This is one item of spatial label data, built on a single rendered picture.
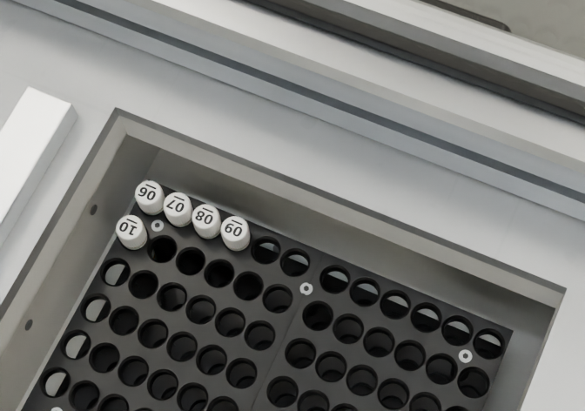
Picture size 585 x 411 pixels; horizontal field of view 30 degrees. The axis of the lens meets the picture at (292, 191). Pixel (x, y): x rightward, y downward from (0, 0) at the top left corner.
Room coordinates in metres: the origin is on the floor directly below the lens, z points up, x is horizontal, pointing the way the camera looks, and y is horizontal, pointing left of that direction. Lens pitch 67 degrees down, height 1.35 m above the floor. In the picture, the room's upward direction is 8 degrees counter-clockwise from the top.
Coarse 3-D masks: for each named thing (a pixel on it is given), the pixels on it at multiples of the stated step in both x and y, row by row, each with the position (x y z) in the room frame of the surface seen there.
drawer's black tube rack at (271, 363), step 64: (128, 256) 0.17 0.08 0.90; (192, 256) 0.18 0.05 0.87; (256, 256) 0.18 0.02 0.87; (320, 256) 0.16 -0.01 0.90; (128, 320) 0.15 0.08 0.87; (192, 320) 0.14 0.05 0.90; (256, 320) 0.14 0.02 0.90; (320, 320) 0.14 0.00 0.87; (64, 384) 0.13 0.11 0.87; (128, 384) 0.12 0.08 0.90; (192, 384) 0.11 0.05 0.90; (256, 384) 0.11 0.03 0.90; (320, 384) 0.11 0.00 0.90; (384, 384) 0.10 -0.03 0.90; (448, 384) 0.10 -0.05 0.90
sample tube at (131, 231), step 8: (128, 216) 0.19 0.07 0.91; (136, 216) 0.19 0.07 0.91; (120, 224) 0.19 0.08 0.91; (128, 224) 0.19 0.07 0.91; (136, 224) 0.18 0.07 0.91; (120, 232) 0.18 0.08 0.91; (128, 232) 0.18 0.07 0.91; (136, 232) 0.18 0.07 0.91; (144, 232) 0.18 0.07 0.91; (120, 240) 0.18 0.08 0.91; (128, 240) 0.18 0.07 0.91; (136, 240) 0.18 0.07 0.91; (144, 240) 0.18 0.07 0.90; (128, 248) 0.18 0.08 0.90; (136, 248) 0.18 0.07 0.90; (152, 256) 0.18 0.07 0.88
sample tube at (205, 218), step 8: (200, 208) 0.19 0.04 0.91; (208, 208) 0.19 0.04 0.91; (192, 216) 0.18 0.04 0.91; (200, 216) 0.18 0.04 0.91; (208, 216) 0.18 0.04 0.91; (216, 216) 0.18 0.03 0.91; (200, 224) 0.18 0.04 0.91; (208, 224) 0.18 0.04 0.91; (216, 224) 0.18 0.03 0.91; (200, 232) 0.18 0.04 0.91; (208, 232) 0.18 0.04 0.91; (216, 232) 0.18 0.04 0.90
